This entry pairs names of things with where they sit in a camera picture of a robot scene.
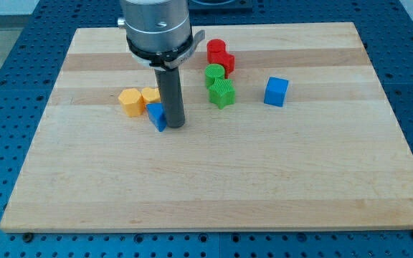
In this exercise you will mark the red cylinder block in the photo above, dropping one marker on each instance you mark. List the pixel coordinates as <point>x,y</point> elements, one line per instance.
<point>214,46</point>

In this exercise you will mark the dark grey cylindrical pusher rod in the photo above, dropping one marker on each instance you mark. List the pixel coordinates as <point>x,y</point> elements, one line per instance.
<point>169,85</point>

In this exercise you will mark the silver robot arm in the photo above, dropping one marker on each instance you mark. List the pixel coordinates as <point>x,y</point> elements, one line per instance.
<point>160,36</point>

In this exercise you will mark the light wooden board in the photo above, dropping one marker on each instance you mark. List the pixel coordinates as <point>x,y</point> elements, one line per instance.
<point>333,158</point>

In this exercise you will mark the green star block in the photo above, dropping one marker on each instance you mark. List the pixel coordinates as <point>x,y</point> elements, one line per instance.
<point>222,93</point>

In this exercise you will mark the yellow heart block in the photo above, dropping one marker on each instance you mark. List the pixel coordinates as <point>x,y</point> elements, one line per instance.
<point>150,95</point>

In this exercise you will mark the blue cube block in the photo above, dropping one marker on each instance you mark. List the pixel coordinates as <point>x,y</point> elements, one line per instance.
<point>275,91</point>

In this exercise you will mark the blue triangle block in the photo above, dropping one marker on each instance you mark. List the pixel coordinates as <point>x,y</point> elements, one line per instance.
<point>156,115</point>

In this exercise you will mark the yellow hexagon block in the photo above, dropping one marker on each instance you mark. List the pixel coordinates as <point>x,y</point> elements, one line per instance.
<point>131,101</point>

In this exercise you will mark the red pentagon block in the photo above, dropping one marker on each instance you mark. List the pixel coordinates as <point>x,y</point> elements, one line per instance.
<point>224,59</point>

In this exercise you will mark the green cylinder block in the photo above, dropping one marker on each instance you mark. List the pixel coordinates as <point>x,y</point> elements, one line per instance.
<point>213,72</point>

